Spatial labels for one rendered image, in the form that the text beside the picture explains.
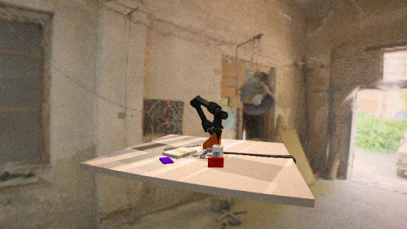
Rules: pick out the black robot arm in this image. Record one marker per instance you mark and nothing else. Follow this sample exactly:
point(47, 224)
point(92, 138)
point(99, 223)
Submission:
point(213, 108)

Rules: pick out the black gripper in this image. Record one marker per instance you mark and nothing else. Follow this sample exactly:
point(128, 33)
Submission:
point(218, 127)

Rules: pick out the purple flat rectangular slab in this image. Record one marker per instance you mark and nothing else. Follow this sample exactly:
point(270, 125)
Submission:
point(166, 160)

